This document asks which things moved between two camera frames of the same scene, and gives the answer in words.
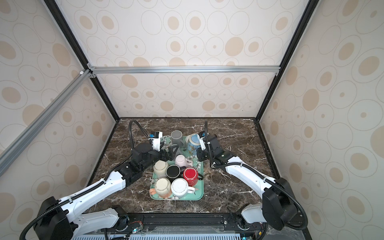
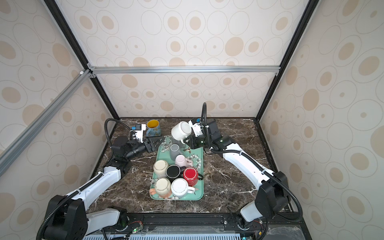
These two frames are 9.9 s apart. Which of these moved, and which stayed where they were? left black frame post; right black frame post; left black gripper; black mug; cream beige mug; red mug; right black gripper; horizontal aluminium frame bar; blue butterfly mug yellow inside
Moved: blue butterfly mug yellow inside; right black gripper; left black gripper
Stayed: red mug; right black frame post; cream beige mug; horizontal aluminium frame bar; black mug; left black frame post
